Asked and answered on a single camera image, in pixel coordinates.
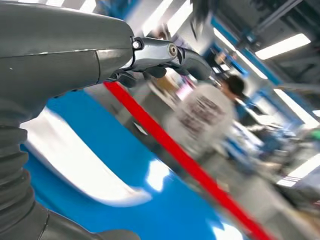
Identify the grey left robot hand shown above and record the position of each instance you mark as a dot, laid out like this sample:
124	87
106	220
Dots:
50	49

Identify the red barrier belt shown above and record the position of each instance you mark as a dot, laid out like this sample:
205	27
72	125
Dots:
175	149

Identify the seated person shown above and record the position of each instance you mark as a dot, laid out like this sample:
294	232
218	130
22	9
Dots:
200	116

